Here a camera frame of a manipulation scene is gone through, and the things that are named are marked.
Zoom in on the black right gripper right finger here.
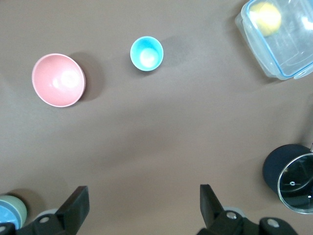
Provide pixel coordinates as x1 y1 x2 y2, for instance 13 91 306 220
199 184 298 235

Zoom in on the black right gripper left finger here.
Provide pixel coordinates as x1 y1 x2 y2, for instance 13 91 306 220
0 186 89 235

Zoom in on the pale green bowl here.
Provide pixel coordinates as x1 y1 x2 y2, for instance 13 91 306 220
0 195 28 228

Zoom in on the blue bowl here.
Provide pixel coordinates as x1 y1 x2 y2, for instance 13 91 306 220
0 205 20 227

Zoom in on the pink bowl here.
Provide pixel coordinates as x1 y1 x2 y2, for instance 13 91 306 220
31 53 87 108

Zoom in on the brown table cloth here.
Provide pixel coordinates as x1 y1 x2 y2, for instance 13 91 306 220
0 0 313 235

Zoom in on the light blue cup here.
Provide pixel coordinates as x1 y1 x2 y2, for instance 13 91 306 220
130 36 164 72

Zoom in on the clear plastic food container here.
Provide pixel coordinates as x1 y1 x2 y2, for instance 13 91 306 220
235 0 313 81

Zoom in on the yellow lemon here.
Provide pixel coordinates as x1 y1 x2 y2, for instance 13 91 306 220
249 1 282 37

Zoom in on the black saucepan with blue handle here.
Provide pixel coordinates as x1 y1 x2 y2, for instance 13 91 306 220
262 141 313 215

